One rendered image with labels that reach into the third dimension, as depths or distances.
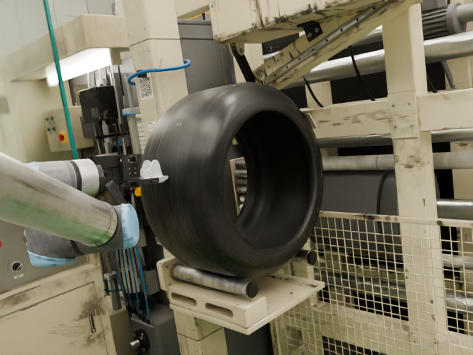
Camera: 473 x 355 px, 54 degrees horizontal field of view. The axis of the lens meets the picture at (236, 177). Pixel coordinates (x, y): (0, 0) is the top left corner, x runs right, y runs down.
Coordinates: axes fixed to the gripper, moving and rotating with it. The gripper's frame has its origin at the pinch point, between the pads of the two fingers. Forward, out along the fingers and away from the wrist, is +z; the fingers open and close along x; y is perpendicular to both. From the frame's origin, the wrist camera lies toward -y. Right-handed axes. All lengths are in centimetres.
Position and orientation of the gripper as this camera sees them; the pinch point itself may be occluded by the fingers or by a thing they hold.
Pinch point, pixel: (163, 179)
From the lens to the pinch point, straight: 121.8
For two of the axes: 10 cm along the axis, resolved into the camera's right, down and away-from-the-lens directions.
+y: -0.5, -10.0, -0.6
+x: -7.0, -0.1, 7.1
